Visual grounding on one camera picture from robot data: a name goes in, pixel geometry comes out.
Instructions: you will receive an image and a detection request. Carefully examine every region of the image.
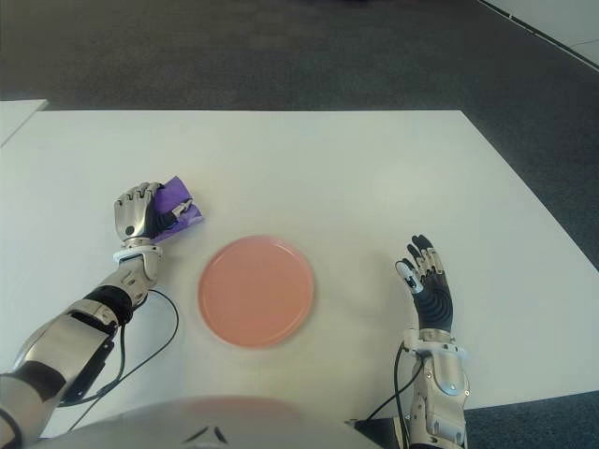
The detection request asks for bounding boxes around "purple tissue paper pack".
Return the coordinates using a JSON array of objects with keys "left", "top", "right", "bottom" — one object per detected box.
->
[{"left": 148, "top": 174, "right": 207, "bottom": 244}]

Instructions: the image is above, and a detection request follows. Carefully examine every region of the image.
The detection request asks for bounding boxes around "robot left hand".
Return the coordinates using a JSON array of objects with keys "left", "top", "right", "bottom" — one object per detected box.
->
[{"left": 113, "top": 181, "right": 196, "bottom": 245}]

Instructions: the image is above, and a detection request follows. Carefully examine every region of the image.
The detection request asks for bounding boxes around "silver robot torso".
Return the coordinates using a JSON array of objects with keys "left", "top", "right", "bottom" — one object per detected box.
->
[{"left": 38, "top": 396, "right": 409, "bottom": 449}]

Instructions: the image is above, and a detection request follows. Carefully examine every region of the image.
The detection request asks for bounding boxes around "white neighbouring table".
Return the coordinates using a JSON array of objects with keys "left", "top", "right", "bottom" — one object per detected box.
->
[{"left": 0, "top": 98, "right": 50, "bottom": 148}]

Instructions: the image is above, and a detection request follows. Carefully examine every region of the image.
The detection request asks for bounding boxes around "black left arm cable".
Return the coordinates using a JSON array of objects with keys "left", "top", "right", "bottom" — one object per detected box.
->
[{"left": 54, "top": 288, "right": 181, "bottom": 409}]

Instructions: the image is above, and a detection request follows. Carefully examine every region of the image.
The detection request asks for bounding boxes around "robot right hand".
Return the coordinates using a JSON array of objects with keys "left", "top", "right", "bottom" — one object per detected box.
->
[{"left": 394, "top": 234, "right": 455, "bottom": 333}]

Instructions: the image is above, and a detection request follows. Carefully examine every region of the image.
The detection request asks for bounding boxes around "pink round plate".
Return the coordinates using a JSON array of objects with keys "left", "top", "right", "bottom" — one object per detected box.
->
[{"left": 197, "top": 234, "right": 316, "bottom": 349}]

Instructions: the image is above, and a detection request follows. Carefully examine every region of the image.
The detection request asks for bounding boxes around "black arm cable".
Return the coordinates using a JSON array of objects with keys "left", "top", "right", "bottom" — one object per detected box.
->
[
  {"left": 54, "top": 288, "right": 181, "bottom": 409},
  {"left": 363, "top": 343, "right": 423, "bottom": 449}
]

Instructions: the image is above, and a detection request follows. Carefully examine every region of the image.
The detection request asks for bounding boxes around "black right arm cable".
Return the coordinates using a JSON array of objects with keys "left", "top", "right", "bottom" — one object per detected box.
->
[{"left": 363, "top": 343, "right": 423, "bottom": 449}]

